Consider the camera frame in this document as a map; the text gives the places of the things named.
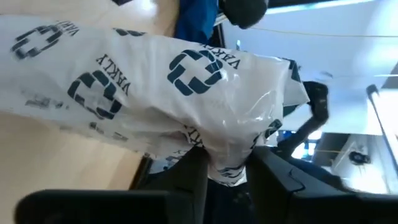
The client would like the black ceiling device yellow cable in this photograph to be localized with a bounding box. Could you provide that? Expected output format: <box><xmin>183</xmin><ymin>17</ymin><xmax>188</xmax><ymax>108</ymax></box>
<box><xmin>348</xmin><ymin>151</ymin><xmax>371</xmax><ymax>166</ymax></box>

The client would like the person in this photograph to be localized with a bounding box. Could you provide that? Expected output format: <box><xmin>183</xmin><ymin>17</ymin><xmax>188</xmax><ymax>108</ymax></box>
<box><xmin>173</xmin><ymin>0</ymin><xmax>270</xmax><ymax>46</ymax></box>

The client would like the thin black rod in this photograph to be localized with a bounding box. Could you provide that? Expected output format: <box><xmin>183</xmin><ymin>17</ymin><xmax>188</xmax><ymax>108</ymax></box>
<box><xmin>366</xmin><ymin>83</ymin><xmax>398</xmax><ymax>175</ymax></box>

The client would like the printed white plastic package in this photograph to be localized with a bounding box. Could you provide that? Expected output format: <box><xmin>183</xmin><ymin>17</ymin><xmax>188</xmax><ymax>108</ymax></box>
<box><xmin>0</xmin><ymin>14</ymin><xmax>312</xmax><ymax>187</ymax></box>

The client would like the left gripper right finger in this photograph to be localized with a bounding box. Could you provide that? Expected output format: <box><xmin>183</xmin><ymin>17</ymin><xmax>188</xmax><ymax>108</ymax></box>
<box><xmin>247</xmin><ymin>146</ymin><xmax>358</xmax><ymax>224</ymax></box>

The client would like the black angled metal bracket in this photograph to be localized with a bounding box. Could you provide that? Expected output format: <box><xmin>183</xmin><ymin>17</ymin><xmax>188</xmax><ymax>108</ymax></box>
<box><xmin>276</xmin><ymin>80</ymin><xmax>330</xmax><ymax>158</ymax></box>

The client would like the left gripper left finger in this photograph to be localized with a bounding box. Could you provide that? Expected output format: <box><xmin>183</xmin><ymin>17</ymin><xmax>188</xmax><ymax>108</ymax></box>
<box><xmin>141</xmin><ymin>147</ymin><xmax>209</xmax><ymax>224</ymax></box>

